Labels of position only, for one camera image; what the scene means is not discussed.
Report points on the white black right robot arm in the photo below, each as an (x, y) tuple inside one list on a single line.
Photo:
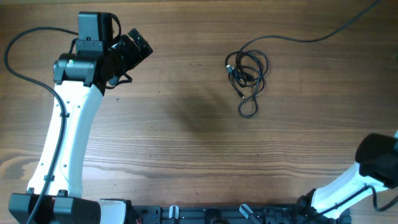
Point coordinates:
[(374, 170)]

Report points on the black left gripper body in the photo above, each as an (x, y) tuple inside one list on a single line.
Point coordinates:
[(125, 55)]

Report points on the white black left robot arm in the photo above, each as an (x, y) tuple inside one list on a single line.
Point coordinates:
[(98, 60)]

